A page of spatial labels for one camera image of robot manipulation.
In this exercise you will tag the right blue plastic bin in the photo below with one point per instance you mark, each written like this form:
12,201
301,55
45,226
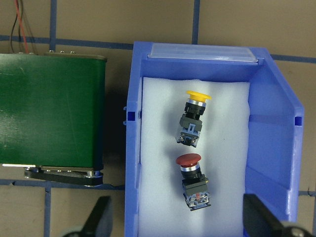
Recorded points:
276,121

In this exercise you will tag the yellow push button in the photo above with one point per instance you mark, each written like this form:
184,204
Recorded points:
190,125

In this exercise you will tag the green conveyor belt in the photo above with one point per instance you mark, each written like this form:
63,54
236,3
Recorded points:
51,116

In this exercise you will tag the white foam pad right bin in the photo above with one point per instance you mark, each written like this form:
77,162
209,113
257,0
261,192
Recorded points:
220,154

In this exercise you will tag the red push button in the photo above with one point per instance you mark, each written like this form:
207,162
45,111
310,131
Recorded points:
194,183

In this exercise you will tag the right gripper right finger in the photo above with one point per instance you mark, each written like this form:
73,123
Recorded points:
259,221

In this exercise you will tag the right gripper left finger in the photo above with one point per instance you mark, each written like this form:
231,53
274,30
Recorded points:
99,222

